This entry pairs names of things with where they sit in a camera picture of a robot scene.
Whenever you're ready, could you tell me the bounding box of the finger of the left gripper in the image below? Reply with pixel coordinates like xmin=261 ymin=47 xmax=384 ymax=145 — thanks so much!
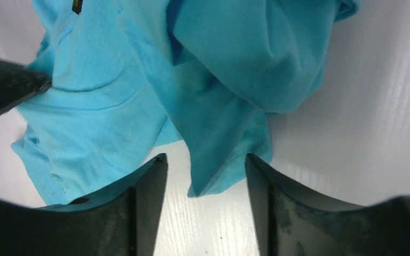
xmin=0 ymin=59 xmax=52 ymax=115

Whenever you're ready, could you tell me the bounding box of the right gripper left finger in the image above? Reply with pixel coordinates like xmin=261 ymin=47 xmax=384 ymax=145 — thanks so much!
xmin=0 ymin=154 xmax=168 ymax=255

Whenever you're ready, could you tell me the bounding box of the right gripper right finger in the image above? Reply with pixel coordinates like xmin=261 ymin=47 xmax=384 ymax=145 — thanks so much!
xmin=245 ymin=154 xmax=410 ymax=255

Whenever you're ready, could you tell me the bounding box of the turquoise t-shirt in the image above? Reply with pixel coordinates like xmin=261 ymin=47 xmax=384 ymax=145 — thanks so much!
xmin=12 ymin=1 xmax=360 ymax=205

